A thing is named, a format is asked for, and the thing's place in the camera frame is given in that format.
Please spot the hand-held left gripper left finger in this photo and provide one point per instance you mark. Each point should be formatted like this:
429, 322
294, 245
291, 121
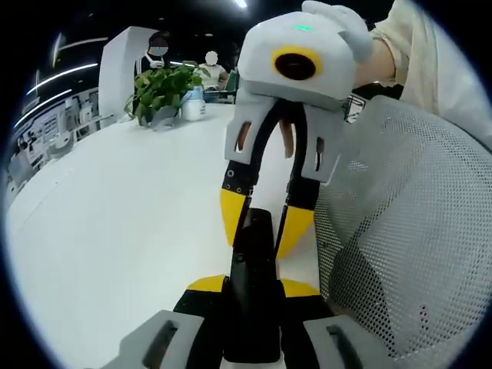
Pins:
173, 338

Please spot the green potted plant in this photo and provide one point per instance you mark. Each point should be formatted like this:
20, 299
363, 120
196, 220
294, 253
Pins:
161, 88

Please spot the black remote control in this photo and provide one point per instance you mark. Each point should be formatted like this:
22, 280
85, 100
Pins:
253, 288

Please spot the person's right hand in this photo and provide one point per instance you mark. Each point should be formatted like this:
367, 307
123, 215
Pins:
350, 23

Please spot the grey plant pot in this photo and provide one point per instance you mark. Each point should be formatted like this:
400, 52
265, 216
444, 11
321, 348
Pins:
163, 119

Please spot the white spray bottle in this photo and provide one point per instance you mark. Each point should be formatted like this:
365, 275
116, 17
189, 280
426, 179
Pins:
193, 107

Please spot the person's cream shirt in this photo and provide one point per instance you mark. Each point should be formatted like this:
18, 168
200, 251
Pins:
442, 57

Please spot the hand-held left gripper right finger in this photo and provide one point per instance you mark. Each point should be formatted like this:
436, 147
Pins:
319, 342

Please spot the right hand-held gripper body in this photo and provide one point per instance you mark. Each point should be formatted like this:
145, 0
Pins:
261, 50

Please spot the grey mesh office chair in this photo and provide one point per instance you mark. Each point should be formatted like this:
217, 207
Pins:
403, 192

